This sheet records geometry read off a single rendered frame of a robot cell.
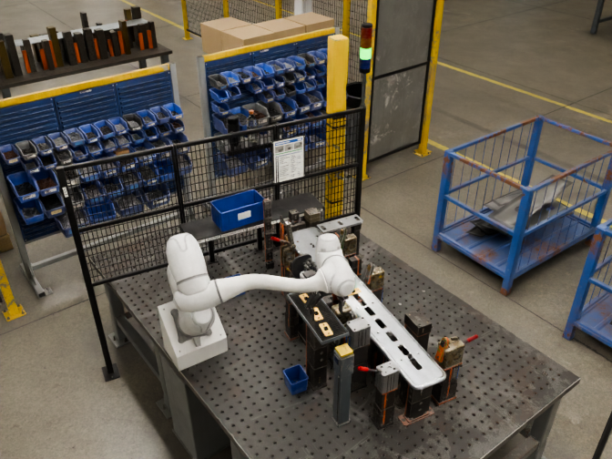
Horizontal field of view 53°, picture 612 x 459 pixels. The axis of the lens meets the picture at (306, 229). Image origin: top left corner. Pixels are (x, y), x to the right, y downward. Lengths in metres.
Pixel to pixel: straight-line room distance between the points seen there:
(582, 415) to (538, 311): 0.97
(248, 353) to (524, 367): 1.45
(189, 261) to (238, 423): 0.93
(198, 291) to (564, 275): 3.61
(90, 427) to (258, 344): 1.27
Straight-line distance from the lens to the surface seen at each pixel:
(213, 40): 6.66
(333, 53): 3.84
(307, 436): 3.00
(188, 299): 2.47
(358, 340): 2.94
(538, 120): 5.78
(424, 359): 2.95
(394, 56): 6.17
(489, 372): 3.39
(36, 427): 4.26
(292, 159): 3.91
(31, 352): 4.75
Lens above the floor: 3.07
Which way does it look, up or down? 33 degrees down
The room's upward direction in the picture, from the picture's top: straight up
